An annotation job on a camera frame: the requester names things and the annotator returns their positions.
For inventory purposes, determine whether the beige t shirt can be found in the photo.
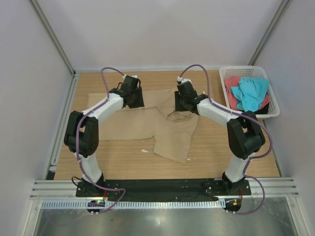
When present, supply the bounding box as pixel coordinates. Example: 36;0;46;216
99;88;198;163

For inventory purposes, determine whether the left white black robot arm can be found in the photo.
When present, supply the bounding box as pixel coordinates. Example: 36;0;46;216
63;75;144;197

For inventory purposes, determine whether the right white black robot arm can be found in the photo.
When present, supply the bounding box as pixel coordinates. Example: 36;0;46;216
174;77;265;193

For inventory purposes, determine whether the pink t shirt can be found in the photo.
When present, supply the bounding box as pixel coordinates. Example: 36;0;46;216
224;77;270;111

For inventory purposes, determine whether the turquoise t shirt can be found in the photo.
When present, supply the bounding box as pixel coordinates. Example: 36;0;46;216
230;77;269;112

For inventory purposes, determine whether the black garment in basket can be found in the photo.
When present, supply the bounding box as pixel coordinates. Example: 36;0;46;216
255;103;269;115

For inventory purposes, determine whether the white plastic laundry basket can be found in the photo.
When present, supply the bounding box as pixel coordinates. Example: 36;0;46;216
219;66;280;119

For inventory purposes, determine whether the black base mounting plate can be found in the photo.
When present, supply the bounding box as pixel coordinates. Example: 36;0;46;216
76;178;252;202

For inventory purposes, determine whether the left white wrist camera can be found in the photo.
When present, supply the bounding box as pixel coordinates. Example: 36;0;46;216
123;74;138;80

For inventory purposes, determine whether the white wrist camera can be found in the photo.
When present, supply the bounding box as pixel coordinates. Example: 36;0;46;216
123;74;138;80
177;77;192;84

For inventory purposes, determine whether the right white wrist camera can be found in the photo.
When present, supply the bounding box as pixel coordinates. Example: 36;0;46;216
177;77;192;84

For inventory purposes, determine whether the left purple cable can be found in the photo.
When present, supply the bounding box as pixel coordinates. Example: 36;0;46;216
75;67;126;213

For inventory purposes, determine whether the purple cable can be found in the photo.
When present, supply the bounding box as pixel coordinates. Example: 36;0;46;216
176;64;274;216
75;67;126;213

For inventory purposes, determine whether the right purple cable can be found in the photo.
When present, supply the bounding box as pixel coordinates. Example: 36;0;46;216
176;64;274;216

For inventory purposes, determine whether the left aluminium corner post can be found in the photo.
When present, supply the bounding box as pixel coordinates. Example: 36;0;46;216
29;0;76;77

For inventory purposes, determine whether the aluminium corner post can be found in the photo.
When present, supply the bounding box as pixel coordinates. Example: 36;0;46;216
29;0;76;77
248;0;292;66

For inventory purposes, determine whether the white slotted cable duct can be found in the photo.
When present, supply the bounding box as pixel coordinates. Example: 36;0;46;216
41;199;225;210

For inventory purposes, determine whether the right aluminium corner post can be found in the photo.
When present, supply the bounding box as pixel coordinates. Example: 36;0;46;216
248;0;292;66

